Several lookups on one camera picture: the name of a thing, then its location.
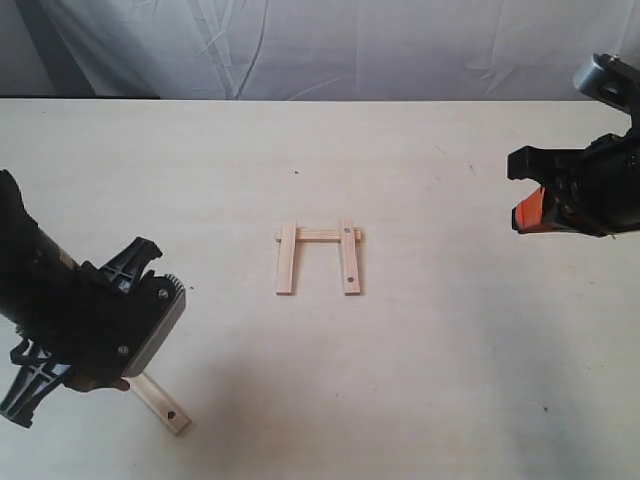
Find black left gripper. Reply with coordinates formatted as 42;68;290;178
1;237;165;428

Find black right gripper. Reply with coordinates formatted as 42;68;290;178
507;132;639;238

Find wooden stick with holes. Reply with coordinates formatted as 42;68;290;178
128;373;192;436
339;219;361;296

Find plain wooden stick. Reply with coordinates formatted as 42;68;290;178
276;221;297;295

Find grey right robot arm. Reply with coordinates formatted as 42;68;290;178
507;54;639;238

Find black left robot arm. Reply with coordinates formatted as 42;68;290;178
1;170;186;428

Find white backdrop curtain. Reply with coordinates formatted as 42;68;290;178
1;1;639;101

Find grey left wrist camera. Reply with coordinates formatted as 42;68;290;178
122;274;187;378

